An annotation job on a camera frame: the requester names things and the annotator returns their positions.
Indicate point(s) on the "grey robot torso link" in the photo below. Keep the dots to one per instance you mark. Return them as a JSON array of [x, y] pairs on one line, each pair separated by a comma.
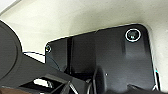
[[13, 50]]

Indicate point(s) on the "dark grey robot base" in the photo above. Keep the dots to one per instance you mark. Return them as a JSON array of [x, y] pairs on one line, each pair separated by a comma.
[[113, 60]]

